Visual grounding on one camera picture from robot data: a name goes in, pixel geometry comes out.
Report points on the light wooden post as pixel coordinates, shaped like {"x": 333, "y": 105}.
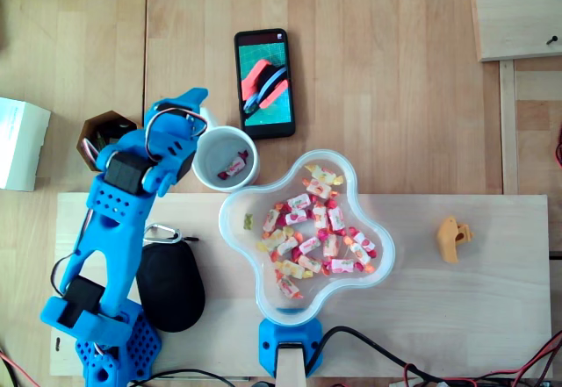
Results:
{"x": 290, "y": 365}

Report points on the blue 3D-printed robot arm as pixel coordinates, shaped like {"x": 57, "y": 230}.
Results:
{"x": 110, "y": 246}

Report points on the clear flower-shaped bowl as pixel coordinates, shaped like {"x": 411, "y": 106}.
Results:
{"x": 325, "y": 288}

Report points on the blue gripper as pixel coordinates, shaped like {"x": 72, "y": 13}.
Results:
{"x": 188, "y": 98}

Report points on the fruit chew candy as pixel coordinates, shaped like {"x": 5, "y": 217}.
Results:
{"x": 274, "y": 240}
{"x": 319, "y": 217}
{"x": 233, "y": 167}
{"x": 309, "y": 264}
{"x": 287, "y": 245}
{"x": 298, "y": 202}
{"x": 329, "y": 244}
{"x": 318, "y": 189}
{"x": 292, "y": 269}
{"x": 287, "y": 287}
{"x": 296, "y": 217}
{"x": 364, "y": 241}
{"x": 309, "y": 245}
{"x": 359, "y": 253}
{"x": 271, "y": 220}
{"x": 342, "y": 265}
{"x": 322, "y": 173}
{"x": 336, "y": 218}

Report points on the yellow 3D-printed part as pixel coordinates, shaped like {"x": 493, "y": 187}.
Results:
{"x": 450, "y": 238}

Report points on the blue printed post base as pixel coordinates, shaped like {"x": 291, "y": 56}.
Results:
{"x": 268, "y": 347}

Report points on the small light wooden board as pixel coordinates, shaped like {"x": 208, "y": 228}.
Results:
{"x": 518, "y": 9}

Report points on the white cardboard box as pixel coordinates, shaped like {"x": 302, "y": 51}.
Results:
{"x": 19, "y": 141}

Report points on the black screw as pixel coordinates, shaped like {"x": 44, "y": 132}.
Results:
{"x": 552, "y": 40}

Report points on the black smartphone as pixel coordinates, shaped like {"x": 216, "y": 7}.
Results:
{"x": 263, "y": 84}

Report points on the silver carabiner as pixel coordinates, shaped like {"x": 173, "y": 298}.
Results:
{"x": 177, "y": 233}

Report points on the black zip pouch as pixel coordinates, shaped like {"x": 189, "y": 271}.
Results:
{"x": 171, "y": 290}

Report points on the light wooden slat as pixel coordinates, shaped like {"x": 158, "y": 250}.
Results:
{"x": 508, "y": 128}

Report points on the white ceramic mug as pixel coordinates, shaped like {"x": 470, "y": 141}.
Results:
{"x": 211, "y": 154}

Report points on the large light wooden board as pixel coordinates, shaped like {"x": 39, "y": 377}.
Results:
{"x": 439, "y": 317}

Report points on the brown hexagonal pen holder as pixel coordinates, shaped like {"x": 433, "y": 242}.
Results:
{"x": 94, "y": 123}

